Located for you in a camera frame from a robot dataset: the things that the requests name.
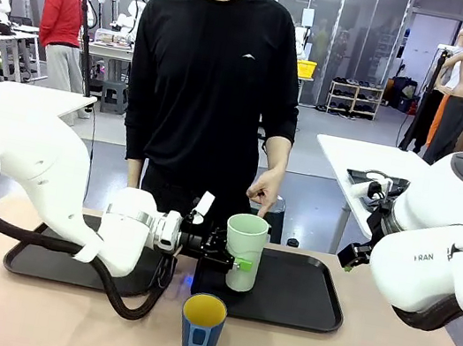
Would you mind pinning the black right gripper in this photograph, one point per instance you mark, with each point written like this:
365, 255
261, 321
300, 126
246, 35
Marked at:
371, 233

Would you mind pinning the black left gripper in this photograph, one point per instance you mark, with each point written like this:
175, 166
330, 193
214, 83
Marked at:
201, 241

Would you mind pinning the pale green plastic cup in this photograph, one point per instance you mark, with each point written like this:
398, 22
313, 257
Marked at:
244, 251

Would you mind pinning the person's left forearm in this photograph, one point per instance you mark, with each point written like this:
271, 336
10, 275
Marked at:
277, 154

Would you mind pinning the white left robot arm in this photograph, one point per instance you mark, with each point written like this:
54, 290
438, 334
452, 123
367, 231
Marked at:
35, 165

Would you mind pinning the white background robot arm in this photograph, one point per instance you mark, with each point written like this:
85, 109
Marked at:
131, 18

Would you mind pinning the person's right forearm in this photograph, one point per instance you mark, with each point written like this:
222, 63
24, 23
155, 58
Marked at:
135, 174

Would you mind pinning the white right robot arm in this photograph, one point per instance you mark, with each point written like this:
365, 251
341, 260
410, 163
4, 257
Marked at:
438, 245

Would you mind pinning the person's left hand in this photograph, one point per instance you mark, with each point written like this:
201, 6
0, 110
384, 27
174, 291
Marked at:
268, 188

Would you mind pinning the black plastic serving tray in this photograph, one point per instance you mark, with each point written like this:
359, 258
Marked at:
45, 261
295, 292

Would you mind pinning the small black bottle cap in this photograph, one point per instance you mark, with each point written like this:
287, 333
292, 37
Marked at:
291, 242

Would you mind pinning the blue mug with yellow inside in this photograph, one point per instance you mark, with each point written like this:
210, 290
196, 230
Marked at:
199, 337

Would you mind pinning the large white side table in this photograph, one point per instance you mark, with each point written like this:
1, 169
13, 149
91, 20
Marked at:
364, 160

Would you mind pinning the person in black shirt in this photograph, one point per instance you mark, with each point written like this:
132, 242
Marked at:
212, 89

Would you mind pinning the white shoe rack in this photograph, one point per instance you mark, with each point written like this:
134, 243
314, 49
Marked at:
355, 98

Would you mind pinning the yellow plastic bin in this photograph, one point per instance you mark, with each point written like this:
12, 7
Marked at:
306, 68

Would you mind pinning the black tripod pole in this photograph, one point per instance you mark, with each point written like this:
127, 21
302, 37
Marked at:
85, 57

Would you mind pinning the person in red jacket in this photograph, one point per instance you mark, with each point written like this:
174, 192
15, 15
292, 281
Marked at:
63, 22

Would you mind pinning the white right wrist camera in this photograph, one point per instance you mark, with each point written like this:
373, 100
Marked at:
370, 189

